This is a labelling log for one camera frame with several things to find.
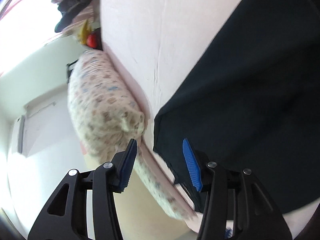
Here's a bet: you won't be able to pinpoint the black pants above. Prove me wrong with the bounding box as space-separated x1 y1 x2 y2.
153 0 319 213

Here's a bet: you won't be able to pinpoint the floral pillow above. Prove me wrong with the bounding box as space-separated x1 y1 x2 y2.
134 152 196 220

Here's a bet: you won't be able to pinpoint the floral rolled duvet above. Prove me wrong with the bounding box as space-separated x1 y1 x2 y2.
68 50 145 164

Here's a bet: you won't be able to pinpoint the red and yellow toy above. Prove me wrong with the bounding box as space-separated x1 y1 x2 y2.
77 19 102 50

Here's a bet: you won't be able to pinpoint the pink bed sheet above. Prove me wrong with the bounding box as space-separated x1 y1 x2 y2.
99 0 320 233

